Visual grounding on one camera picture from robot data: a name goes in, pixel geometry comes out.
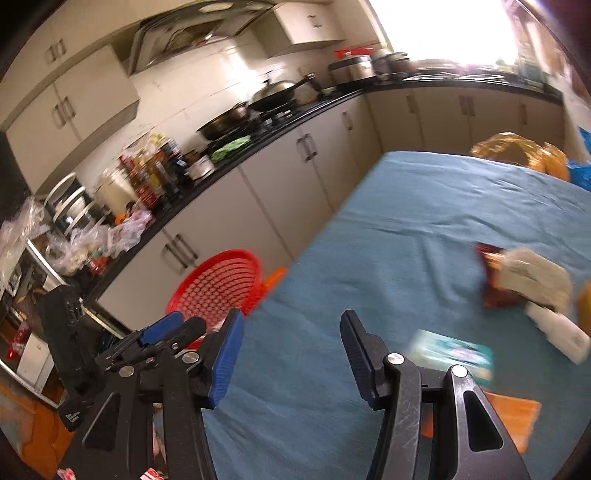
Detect gas stove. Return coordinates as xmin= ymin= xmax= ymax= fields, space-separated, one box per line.
xmin=203 ymin=99 xmax=301 ymax=144

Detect beige base cabinets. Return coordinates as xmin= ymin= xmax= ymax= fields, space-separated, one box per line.
xmin=95 ymin=85 xmax=566 ymax=333

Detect steel rice cooker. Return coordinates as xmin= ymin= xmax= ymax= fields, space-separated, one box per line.
xmin=329 ymin=54 xmax=376 ymax=86

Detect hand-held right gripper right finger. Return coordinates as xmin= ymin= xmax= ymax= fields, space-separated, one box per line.
xmin=340 ymin=310 xmax=532 ymax=480

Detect white jar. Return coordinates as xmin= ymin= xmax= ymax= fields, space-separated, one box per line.
xmin=95 ymin=168 xmax=139 ymax=217

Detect yellow plastic bag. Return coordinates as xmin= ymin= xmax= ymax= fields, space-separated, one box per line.
xmin=470 ymin=131 xmax=570 ymax=181

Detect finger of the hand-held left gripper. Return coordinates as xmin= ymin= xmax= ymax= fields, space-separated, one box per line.
xmin=95 ymin=311 xmax=184 ymax=370
xmin=134 ymin=316 xmax=207 ymax=365

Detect orange flat board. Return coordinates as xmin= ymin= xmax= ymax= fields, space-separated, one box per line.
xmin=420 ymin=391 xmax=542 ymax=455

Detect black kitchen countertop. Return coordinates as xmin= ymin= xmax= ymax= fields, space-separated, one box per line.
xmin=60 ymin=74 xmax=564 ymax=296

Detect teal and white packet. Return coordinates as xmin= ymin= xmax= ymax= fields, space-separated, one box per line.
xmin=409 ymin=329 xmax=495 ymax=384

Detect tall beige wall cabinets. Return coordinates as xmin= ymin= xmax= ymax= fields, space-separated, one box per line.
xmin=0 ymin=0 xmax=141 ymax=160

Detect pile of clear plastic bags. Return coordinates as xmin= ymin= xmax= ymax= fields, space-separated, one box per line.
xmin=0 ymin=194 xmax=155 ymax=278

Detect row of condiment bottles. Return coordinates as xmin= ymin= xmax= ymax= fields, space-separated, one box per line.
xmin=117 ymin=134 xmax=195 ymax=210

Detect red snack packet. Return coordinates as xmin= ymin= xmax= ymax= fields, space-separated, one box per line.
xmin=475 ymin=242 xmax=527 ymax=309

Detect small steel pot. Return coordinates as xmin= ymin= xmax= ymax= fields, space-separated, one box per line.
xmin=187 ymin=154 xmax=215 ymax=182

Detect beige printed paper bag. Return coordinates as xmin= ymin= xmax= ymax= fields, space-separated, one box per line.
xmin=501 ymin=248 xmax=573 ymax=312

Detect steel range hood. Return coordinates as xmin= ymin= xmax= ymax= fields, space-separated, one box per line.
xmin=129 ymin=0 xmax=282 ymax=77

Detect blue plastic bag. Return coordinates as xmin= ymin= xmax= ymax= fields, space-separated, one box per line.
xmin=567 ymin=127 xmax=591 ymax=192

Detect small beige wall cabinet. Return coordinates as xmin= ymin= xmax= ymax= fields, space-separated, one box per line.
xmin=272 ymin=0 xmax=347 ymax=46

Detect kitchen window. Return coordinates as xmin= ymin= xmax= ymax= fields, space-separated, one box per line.
xmin=369 ymin=0 xmax=522 ymax=70

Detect long white barcode box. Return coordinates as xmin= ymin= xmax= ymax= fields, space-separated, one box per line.
xmin=526 ymin=302 xmax=591 ymax=365

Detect red plastic basket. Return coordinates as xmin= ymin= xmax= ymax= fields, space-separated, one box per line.
xmin=166 ymin=249 xmax=263 ymax=342

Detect black wok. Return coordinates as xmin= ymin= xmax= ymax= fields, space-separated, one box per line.
xmin=249 ymin=73 xmax=317 ymax=114

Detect dark frying pan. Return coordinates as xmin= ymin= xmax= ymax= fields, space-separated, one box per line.
xmin=196 ymin=102 xmax=250 ymax=141

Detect green cloth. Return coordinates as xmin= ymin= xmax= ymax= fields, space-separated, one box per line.
xmin=211 ymin=136 xmax=253 ymax=163

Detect stacked pots and bowls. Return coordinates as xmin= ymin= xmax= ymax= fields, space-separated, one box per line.
xmin=372 ymin=48 xmax=411 ymax=77

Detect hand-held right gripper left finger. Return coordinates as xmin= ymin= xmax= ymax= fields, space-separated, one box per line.
xmin=60 ymin=308 xmax=245 ymax=480

